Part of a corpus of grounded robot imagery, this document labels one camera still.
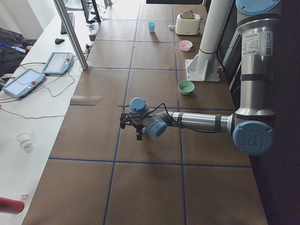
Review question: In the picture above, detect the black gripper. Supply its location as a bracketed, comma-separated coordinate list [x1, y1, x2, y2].
[120, 112, 144, 141]

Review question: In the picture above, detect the light blue cup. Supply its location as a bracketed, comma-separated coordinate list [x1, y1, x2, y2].
[142, 127, 148, 134]
[148, 22, 156, 33]

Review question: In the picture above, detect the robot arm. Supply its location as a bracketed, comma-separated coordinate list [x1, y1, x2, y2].
[120, 0, 282, 156]

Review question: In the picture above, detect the green bowl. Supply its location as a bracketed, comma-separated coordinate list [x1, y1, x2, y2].
[178, 80, 195, 95]

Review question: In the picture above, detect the far teach pendant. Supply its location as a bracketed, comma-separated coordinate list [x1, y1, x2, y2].
[42, 52, 74, 76]

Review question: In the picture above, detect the teach pendant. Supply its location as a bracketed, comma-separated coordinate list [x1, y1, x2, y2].
[2, 68, 45, 98]
[42, 52, 74, 76]

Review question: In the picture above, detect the pink bowl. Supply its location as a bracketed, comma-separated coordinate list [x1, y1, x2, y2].
[179, 40, 193, 52]

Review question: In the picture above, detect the paper cup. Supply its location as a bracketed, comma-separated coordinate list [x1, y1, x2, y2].
[16, 133, 33, 149]

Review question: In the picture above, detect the black computer mouse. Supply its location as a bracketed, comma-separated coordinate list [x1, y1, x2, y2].
[54, 38, 65, 45]

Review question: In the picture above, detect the cream toaster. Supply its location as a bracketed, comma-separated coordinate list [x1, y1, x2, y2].
[175, 14, 201, 35]

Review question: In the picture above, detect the near teach pendant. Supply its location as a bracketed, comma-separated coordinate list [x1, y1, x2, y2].
[2, 68, 45, 98]

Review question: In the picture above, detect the black monitor stand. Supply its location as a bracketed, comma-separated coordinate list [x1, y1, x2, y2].
[81, 0, 101, 24]

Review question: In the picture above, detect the toast slice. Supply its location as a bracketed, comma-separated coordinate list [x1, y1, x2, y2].
[182, 10, 193, 19]

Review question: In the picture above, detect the black keyboard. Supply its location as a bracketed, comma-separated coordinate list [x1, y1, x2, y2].
[60, 12, 75, 35]

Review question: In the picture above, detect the seated person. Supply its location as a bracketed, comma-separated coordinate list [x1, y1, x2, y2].
[0, 28, 33, 76]

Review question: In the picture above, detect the red cylinder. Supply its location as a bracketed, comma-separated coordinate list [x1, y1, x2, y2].
[0, 197, 24, 214]

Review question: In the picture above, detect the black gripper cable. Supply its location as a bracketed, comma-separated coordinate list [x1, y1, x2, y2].
[122, 103, 218, 133]

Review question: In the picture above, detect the white pedestal column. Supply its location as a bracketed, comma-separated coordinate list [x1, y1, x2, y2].
[185, 0, 233, 82]

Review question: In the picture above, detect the aluminium frame post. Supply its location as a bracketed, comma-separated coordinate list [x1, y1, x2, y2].
[53, 0, 88, 70]

